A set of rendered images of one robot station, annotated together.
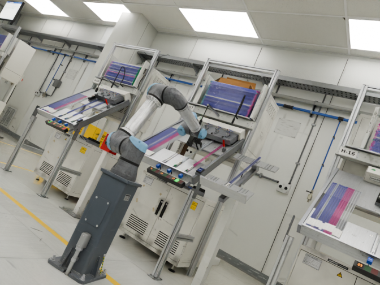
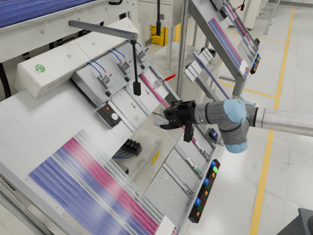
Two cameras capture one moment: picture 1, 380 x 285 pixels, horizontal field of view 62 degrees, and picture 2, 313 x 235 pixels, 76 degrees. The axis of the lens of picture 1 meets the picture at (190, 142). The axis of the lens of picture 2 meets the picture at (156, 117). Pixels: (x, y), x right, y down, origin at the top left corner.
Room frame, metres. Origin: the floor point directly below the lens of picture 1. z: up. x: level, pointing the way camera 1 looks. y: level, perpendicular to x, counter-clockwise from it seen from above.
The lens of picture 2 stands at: (2.58, 0.53, 1.53)
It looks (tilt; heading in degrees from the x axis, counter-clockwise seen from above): 42 degrees down; 265
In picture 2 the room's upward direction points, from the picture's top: straight up
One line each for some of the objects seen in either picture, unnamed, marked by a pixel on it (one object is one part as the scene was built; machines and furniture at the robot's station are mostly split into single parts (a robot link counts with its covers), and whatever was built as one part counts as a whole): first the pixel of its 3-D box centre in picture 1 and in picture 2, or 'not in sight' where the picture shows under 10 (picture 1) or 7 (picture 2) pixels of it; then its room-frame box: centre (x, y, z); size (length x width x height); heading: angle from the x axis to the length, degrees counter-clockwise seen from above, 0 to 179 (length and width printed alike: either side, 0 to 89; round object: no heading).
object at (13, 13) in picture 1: (13, 13); not in sight; (5.42, 3.80, 2.10); 0.58 x 0.14 x 0.41; 56
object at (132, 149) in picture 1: (134, 149); not in sight; (1.80, 0.27, 0.72); 0.13 x 0.12 x 0.14; 55
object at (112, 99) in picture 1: (85, 137); not in sight; (3.59, 1.10, 0.66); 1.01 x 0.73 x 1.31; 146
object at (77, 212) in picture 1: (95, 175); not in sight; (2.95, 0.66, 0.39); 0.24 x 0.24 x 0.78; 56
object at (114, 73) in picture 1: (108, 121); not in sight; (3.76, 1.00, 0.95); 1.35 x 0.82 x 1.90; 146
